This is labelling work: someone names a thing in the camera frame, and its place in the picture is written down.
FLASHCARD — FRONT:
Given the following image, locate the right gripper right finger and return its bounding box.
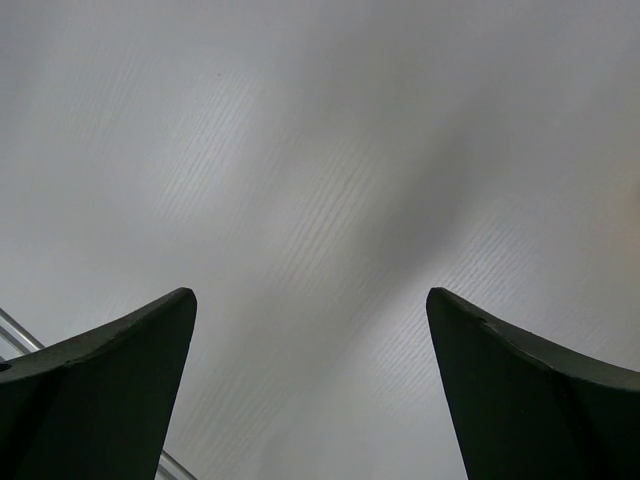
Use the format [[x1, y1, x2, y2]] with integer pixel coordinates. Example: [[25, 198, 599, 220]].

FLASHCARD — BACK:
[[426, 288, 639, 479]]

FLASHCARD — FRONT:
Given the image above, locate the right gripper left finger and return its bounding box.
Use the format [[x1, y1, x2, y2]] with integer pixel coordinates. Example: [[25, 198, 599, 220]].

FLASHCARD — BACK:
[[1, 288, 197, 479]]

